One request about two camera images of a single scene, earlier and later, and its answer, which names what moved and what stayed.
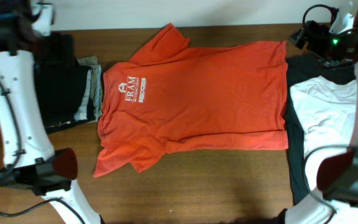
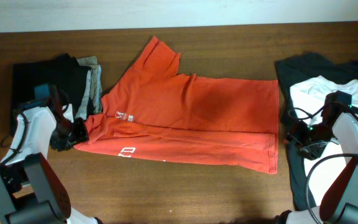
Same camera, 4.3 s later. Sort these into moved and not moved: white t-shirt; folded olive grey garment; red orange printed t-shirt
Moved: red orange printed t-shirt
Not moved: folded olive grey garment; white t-shirt
